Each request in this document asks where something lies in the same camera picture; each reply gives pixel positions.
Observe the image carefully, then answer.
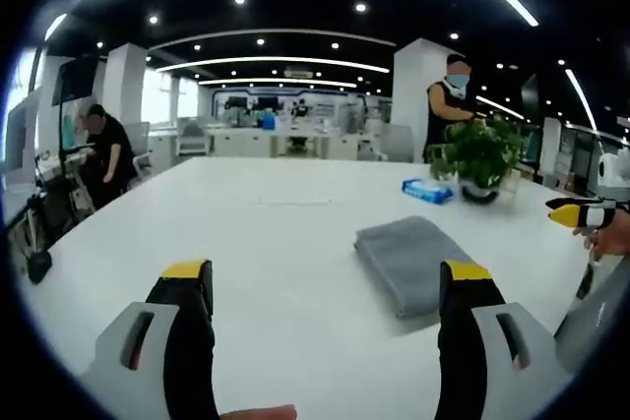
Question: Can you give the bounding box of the person's right hand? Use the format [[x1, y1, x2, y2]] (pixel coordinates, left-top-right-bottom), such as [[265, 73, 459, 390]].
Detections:
[[573, 210, 630, 262]]

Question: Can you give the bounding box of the blue wet wipes packet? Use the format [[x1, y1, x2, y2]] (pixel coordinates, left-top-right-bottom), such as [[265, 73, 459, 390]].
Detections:
[[401, 177, 456, 207]]

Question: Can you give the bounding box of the grey towel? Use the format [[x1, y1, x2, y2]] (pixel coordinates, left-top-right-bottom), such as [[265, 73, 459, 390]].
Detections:
[[353, 215, 489, 321]]

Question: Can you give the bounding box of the grey office chair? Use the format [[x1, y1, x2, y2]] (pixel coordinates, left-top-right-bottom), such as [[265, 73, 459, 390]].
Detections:
[[379, 123, 415, 163], [174, 117, 214, 159]]

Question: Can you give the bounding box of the person's left hand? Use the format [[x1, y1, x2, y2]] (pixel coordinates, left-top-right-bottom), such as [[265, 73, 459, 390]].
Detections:
[[219, 403, 297, 420]]

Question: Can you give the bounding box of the black metal equipment stand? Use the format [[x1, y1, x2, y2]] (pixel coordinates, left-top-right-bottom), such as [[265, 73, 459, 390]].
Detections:
[[3, 94, 97, 286]]

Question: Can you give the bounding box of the green potted plant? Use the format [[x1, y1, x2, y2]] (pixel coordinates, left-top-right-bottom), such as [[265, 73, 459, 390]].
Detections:
[[426, 116, 527, 206]]

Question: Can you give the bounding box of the person's grey clothing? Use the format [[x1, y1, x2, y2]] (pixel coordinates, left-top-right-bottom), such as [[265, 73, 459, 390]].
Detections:
[[552, 251, 630, 373]]

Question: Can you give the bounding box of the black wall monitor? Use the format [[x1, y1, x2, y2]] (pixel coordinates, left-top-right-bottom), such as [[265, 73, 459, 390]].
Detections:
[[50, 54, 100, 107]]

